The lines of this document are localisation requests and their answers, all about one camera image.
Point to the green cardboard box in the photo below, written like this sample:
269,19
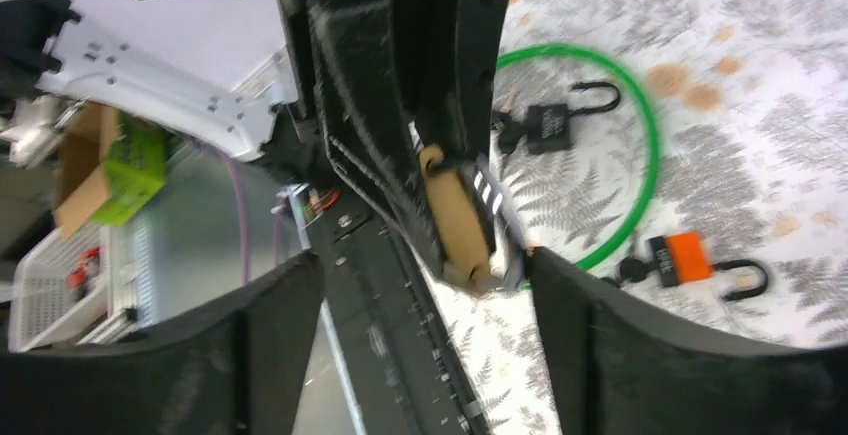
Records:
111,165

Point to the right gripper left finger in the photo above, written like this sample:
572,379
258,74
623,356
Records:
234,365

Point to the black padlock with keys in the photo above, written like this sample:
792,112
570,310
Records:
547,128

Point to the white plastic basket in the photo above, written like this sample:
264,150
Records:
44,310

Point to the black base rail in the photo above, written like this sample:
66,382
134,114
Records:
397,371

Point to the floral table mat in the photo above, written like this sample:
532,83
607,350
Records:
751,102

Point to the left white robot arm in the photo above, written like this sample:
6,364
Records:
220,71

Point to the green cable lock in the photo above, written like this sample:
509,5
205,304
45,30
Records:
586,203

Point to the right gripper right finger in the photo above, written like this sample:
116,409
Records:
620,365

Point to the orange black padlock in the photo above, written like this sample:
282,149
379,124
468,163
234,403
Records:
682,259

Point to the brass padlock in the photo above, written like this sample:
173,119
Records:
458,224

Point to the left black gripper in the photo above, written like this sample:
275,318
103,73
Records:
404,91

